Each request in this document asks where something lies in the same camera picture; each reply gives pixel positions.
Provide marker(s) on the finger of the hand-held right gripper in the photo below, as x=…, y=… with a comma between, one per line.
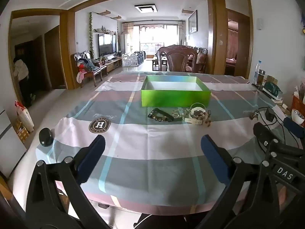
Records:
x=264, y=136
x=293, y=126

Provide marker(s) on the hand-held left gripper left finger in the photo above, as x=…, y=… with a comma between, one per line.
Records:
x=93, y=157

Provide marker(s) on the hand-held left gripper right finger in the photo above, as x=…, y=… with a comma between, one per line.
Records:
x=214, y=158

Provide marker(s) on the white wristwatch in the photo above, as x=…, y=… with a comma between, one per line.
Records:
x=196, y=114

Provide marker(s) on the black wristband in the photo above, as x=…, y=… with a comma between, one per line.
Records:
x=164, y=115

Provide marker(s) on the green cardboard box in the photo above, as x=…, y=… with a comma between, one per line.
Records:
x=174, y=97

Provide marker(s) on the white bowl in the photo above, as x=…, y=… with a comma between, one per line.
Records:
x=298, y=117

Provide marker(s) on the white power strip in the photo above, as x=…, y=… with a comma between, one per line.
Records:
x=282, y=108

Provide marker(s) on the red box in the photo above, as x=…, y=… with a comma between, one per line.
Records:
x=296, y=102

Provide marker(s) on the green tissue box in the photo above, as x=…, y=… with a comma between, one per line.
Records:
x=271, y=90

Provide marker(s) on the black round knob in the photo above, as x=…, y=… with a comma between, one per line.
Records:
x=46, y=137

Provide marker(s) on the brown carton pack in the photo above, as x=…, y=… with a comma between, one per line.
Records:
x=271, y=80

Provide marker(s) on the glass tea tumbler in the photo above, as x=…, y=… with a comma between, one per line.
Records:
x=261, y=77

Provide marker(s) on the clear water bottle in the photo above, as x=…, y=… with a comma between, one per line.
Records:
x=256, y=68

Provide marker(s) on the white and red shopping bag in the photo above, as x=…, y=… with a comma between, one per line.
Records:
x=25, y=118

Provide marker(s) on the bed with pink cover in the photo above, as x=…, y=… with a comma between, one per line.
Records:
x=231, y=60

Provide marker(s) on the white refrigerator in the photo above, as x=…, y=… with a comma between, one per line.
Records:
x=12, y=143

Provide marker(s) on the wooden armchair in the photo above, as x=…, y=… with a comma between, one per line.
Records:
x=95, y=74

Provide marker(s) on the pile of colourful clothes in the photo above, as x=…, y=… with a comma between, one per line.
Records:
x=85, y=66

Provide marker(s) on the wooden television cabinet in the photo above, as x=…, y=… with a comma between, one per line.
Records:
x=112, y=64

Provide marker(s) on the pink curtain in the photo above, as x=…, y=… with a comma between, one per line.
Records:
x=232, y=40

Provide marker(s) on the white baby fence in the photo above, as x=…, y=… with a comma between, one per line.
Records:
x=132, y=59

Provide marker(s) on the carved wooden dining chair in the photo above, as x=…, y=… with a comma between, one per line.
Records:
x=177, y=59

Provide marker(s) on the flat screen television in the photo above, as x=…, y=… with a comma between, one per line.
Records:
x=107, y=44

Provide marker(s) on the white standing air conditioner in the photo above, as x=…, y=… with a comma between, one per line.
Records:
x=125, y=43

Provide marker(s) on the green ivy garland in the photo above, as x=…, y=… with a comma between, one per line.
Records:
x=91, y=35

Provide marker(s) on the beige curtain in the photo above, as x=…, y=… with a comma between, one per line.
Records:
x=128, y=28

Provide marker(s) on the square ceiling lamp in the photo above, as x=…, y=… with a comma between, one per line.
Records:
x=145, y=8

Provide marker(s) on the white wall device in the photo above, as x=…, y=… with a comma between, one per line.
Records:
x=260, y=23

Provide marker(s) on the wall shelf with ornaments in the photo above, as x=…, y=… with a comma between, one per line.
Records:
x=104, y=31

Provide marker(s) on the framed wall picture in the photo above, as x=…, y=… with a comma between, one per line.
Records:
x=193, y=22

